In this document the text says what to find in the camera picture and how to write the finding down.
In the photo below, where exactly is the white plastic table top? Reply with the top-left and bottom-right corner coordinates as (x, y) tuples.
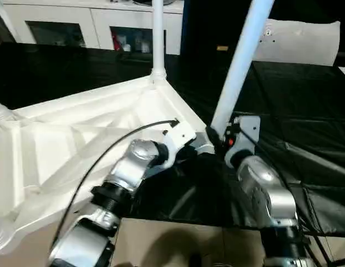
(0, 76), (215, 256)

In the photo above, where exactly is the black work mat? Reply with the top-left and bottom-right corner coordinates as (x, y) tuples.
(0, 41), (345, 239)

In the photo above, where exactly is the black cabinet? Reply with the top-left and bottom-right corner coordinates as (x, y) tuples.
(181, 0), (255, 63)

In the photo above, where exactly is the white chair back panel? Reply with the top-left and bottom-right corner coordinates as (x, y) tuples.
(252, 18), (342, 67)

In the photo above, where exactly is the grey and black helmet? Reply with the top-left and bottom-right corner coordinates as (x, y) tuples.
(132, 0), (187, 6)

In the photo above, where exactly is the black metal stand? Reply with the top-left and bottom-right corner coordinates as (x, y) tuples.
(307, 234), (345, 267)

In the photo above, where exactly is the white cabinet with glass doors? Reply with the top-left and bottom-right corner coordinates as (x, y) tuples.
(0, 0), (184, 56)

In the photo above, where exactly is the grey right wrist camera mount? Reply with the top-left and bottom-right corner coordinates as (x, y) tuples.
(223, 115), (262, 168)

